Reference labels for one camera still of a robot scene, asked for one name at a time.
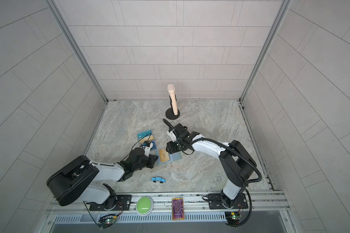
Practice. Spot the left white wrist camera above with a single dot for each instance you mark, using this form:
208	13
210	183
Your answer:
147	147

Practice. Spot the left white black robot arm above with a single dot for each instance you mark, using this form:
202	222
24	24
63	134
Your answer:
77	181

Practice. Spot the black round microphone stand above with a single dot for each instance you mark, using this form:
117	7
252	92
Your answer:
169	113

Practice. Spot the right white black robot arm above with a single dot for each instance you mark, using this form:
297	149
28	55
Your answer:
239	167

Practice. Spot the blue toy car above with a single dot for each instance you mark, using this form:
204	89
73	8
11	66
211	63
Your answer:
158	180

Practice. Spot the right green circuit board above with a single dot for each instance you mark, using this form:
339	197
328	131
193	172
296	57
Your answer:
233	218

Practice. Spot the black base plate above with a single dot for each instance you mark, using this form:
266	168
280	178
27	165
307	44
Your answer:
220	201
118	203

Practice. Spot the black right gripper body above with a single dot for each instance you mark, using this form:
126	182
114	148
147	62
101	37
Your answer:
176	146

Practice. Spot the green round button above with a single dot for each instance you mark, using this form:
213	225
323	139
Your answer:
144	206

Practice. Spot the purple patterned card box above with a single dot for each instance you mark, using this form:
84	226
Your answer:
178	209

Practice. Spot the left green circuit board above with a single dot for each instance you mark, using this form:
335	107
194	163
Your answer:
108	219

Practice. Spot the gold credit card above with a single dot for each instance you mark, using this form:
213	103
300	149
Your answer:
163	156

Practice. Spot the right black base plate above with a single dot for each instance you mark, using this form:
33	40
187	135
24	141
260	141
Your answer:
220	201

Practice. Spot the gold card in stand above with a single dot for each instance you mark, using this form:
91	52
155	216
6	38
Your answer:
150	138

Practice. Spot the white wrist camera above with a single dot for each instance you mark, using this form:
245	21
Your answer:
147	147
171	134

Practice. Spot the green circuit board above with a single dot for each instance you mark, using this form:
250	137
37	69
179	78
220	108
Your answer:
233	218
108	219

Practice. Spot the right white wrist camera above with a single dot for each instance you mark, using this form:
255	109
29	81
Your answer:
171	134

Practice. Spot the beige microphone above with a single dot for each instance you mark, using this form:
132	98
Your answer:
171	90

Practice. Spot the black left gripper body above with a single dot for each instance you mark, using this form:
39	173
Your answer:
145	163

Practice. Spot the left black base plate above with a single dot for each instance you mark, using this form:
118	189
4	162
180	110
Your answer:
118	203

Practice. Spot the teal card in stand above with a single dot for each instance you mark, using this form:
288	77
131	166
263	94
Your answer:
144	134

